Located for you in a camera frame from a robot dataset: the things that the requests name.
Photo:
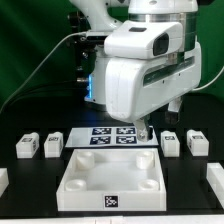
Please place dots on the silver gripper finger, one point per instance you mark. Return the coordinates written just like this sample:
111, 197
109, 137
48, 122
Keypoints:
143, 130
172, 115

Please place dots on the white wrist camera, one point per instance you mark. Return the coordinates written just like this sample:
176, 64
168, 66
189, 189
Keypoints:
142, 40

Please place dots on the grey camera on base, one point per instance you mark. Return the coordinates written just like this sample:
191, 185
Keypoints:
94, 36

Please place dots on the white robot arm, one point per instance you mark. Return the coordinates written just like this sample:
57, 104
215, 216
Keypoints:
109, 15

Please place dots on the white square tabletop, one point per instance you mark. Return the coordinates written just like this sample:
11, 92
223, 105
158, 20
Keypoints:
123, 179

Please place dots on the white marker tag plate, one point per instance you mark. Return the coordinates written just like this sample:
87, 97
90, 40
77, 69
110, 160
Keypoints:
106, 137

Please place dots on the white right obstacle wall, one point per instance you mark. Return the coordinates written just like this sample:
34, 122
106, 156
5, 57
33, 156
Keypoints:
215, 177

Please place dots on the white left obstacle block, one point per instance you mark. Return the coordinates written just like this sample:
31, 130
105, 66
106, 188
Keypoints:
4, 181

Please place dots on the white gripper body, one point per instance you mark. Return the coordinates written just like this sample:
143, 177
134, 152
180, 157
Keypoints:
134, 88

